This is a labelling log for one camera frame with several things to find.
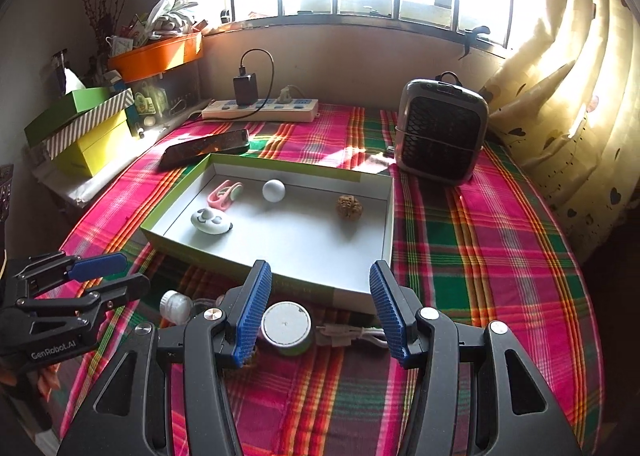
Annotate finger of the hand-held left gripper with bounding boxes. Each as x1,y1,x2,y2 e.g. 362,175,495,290
15,273,152,324
10,252,129,299

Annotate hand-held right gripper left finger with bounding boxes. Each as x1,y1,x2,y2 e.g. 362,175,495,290
57,259,273,456

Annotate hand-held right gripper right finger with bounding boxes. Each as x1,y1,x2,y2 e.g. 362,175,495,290
369,260,583,456

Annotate white usb cable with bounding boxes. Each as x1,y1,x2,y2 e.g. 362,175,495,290
314,321,388,349

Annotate small white bottle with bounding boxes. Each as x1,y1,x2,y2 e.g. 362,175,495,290
159,290,193,324

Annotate green white cardboard box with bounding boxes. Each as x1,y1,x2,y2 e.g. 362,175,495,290
140,152,396,315

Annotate white oval spinner toy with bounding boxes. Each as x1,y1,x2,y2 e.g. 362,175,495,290
190,208,234,237

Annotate brown walnut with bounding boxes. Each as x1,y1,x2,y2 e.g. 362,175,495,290
336,193,363,221

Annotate pink clip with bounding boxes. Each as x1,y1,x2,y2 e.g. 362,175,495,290
207,180,244,211

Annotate white ball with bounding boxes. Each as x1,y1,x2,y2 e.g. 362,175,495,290
262,179,287,204

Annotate person's left hand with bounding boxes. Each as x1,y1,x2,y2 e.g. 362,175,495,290
36,366,62,400

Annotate white side shelf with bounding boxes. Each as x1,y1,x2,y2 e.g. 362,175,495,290
30,126,171,209

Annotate pink green plaid tablecloth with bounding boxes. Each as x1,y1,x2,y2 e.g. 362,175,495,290
42,103,608,456

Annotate black smartphone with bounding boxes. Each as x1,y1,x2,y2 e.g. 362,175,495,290
159,129,251,171

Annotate white tissue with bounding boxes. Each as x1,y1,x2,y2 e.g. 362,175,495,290
64,66,87,95

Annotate clear plastic container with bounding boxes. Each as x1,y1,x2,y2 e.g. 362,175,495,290
112,70,201,137

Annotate small grey heater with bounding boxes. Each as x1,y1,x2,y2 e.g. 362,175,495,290
394,70,490,185

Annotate white power strip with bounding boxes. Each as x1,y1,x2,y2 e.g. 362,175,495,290
201,96,320,123

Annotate black charger adapter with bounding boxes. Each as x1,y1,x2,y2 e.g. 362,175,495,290
233,74,259,107

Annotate red twig branches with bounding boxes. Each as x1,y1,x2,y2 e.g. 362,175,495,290
70,0,118,66

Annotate pile of packets and plants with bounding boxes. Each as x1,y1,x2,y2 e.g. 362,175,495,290
105,0,206,54

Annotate black window latch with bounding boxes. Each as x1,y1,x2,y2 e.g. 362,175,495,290
460,26,491,61

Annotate cream heart-print curtain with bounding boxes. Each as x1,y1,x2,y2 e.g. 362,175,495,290
477,0,636,257

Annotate black charger cable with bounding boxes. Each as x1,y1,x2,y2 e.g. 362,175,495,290
239,49,276,109

